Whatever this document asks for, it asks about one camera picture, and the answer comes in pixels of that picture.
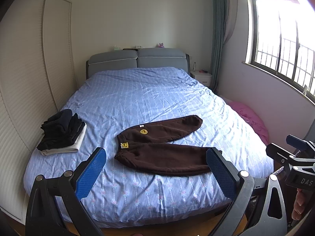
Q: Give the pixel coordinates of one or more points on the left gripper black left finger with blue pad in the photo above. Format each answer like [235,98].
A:
[43,214]

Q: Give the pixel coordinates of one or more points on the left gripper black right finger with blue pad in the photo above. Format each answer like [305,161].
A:
[268,216]

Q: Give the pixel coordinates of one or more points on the dark brown pants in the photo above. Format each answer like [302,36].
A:
[148,148]

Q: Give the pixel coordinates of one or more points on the person's right hand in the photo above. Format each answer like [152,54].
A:
[299,205]

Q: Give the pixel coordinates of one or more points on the folded black clothes stack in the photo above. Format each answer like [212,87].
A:
[61,130]

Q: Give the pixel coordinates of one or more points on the blue floral striped bedsheet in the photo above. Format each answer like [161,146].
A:
[110,102]

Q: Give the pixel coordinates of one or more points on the white bedside table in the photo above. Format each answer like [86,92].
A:
[203,78]

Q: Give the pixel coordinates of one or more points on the barred window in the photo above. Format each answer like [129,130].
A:
[281,41]

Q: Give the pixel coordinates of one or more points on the grey padded headboard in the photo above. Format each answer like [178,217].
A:
[137,58]

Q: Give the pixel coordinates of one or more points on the green curtain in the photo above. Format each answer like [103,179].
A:
[219,27]

